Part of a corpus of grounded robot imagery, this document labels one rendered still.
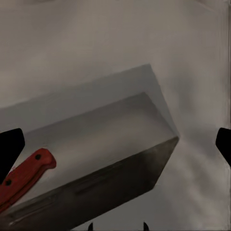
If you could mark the parer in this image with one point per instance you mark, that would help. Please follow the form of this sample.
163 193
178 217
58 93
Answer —
25 173

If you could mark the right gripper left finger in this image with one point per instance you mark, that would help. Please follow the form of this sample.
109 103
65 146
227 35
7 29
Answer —
12 143

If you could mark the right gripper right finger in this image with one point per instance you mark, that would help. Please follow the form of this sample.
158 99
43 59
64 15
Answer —
223 143

